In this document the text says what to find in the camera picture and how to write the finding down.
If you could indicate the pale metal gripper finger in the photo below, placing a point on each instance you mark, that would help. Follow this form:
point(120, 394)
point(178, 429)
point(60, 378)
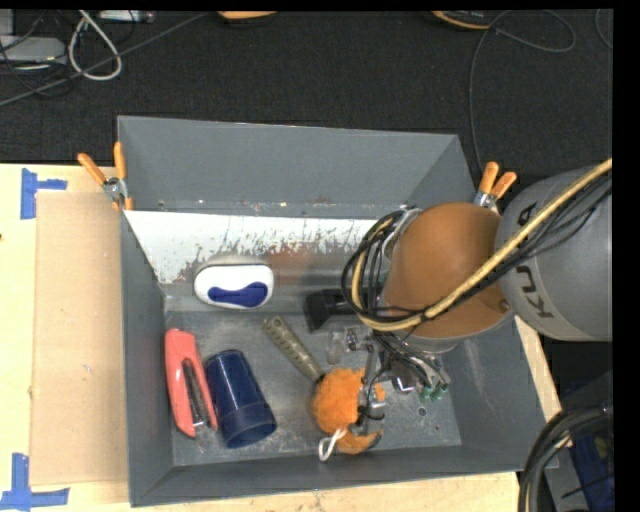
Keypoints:
point(351, 339)
point(372, 417)

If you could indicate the orange mesh bath pouf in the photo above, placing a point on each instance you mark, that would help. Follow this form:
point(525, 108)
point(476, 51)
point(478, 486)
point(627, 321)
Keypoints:
point(335, 400)

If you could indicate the black rectangular object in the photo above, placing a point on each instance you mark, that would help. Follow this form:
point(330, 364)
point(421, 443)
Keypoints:
point(320, 310)

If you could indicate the dark blue plastic cup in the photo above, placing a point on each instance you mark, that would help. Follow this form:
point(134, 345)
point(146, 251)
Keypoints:
point(240, 395)

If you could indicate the red stapler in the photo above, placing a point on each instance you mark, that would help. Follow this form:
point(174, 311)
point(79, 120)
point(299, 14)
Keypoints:
point(177, 380)

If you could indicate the grey metal bin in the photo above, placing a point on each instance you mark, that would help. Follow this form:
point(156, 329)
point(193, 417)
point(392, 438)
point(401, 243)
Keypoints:
point(280, 165)

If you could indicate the brown cardboard board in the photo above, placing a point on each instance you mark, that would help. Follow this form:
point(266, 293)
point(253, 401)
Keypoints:
point(75, 340)

